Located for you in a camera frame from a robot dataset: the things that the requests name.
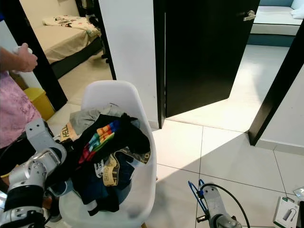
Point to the white handheld controller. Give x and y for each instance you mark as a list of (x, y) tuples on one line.
[(23, 47)]

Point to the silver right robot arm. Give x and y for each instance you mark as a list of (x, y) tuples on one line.
[(225, 222)]

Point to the bare person hand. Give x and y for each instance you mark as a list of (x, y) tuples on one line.
[(26, 59)]

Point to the white adapter box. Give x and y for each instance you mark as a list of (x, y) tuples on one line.
[(286, 211)]

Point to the black handheld device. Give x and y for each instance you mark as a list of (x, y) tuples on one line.
[(300, 216)]

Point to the clear plastic bag green label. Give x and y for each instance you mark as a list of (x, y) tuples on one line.
[(299, 192)]

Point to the garment with khaki waistband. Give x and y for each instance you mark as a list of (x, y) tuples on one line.
[(111, 171)]

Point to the black shirt colourful print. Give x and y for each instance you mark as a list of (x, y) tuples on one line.
[(128, 137)]

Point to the navy blue garment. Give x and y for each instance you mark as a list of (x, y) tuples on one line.
[(95, 190)]

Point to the grey-green garment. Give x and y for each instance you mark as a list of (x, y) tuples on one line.
[(90, 118)]

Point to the white shell chair wooden legs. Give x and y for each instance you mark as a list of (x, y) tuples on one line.
[(114, 95)]

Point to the tan printed waistband garment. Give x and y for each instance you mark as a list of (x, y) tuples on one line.
[(71, 131)]

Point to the person in pink shirt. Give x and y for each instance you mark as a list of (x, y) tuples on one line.
[(14, 109)]

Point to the black door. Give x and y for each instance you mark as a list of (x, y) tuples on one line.
[(209, 57)]

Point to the yellow bin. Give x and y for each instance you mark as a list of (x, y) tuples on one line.
[(40, 102)]

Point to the white mattress teal base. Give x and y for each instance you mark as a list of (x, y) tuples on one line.
[(270, 23)]

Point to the standing humanoid robot legs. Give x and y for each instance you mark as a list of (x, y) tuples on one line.
[(97, 23)]

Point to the tan bed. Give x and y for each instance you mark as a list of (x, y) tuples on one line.
[(66, 42)]

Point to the white pillow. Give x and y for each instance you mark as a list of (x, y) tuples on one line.
[(298, 12)]

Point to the patterned cream blanket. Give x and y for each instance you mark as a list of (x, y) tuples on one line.
[(71, 21)]

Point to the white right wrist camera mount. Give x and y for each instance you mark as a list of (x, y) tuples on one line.
[(213, 202)]

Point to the black door frame post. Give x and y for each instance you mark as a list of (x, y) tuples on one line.
[(105, 42), (50, 80), (278, 85)]

